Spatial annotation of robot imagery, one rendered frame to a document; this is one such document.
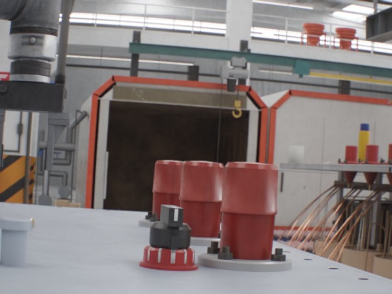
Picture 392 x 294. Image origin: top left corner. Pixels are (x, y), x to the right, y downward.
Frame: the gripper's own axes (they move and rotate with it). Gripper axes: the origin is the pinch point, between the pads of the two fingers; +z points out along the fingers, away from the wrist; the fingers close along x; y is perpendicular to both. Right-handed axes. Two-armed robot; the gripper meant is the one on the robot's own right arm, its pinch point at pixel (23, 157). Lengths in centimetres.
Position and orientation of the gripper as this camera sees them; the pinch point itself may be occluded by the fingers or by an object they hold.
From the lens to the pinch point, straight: 154.9
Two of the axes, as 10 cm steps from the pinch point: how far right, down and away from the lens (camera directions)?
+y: 1.7, -0.1, -9.9
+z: -0.6, 10.0, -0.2
